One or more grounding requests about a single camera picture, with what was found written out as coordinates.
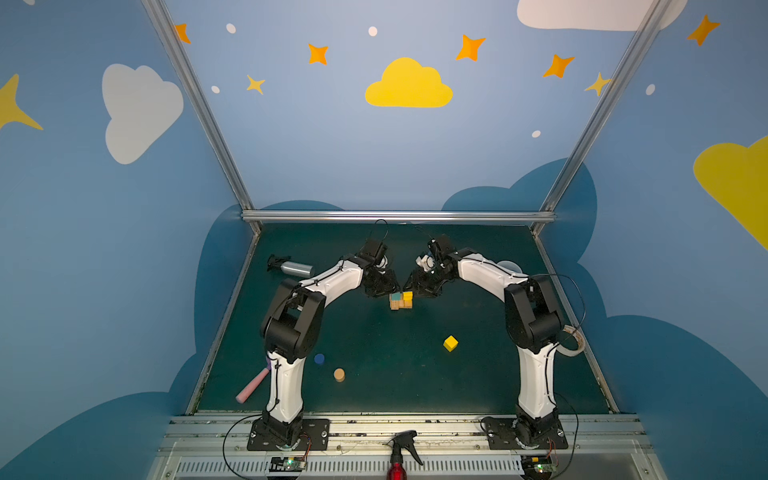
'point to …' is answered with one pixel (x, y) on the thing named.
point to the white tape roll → (580, 341)
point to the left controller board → (286, 464)
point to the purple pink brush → (243, 395)
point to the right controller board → (537, 467)
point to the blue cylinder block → (319, 358)
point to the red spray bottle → (405, 439)
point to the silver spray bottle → (296, 268)
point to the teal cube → (396, 296)
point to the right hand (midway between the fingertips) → (410, 288)
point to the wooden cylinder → (339, 375)
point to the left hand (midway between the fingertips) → (400, 289)
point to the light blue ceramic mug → (510, 265)
